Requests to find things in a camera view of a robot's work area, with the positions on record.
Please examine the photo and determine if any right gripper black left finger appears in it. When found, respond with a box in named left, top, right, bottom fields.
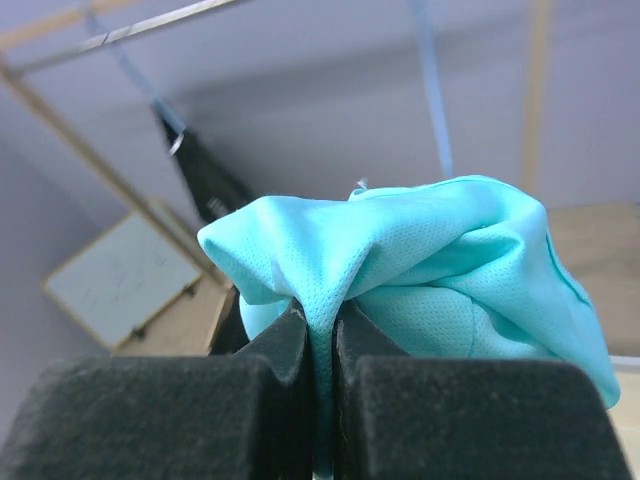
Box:
left=1, top=302, right=315, bottom=479

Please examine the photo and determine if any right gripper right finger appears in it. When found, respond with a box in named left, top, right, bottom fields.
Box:
left=332, top=301, right=631, bottom=479

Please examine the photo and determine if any teal t shirt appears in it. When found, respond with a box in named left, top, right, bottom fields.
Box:
left=197, top=175, right=621, bottom=478

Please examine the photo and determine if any black t shirt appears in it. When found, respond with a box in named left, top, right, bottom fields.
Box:
left=152, top=102, right=255, bottom=224

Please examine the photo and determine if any light blue wire hanger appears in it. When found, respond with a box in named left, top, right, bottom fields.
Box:
left=409, top=0, right=454, bottom=178

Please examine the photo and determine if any blue hanger of black shirt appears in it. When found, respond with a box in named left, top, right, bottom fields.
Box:
left=107, top=41, right=187, bottom=156

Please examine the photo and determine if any small whiteboard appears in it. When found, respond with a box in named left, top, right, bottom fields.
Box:
left=43, top=213, right=202, bottom=351

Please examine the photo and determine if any white laundry basket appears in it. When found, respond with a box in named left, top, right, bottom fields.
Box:
left=610, top=355, right=640, bottom=374

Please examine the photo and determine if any wooden clothes rack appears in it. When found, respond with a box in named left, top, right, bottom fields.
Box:
left=0, top=0, right=556, bottom=356

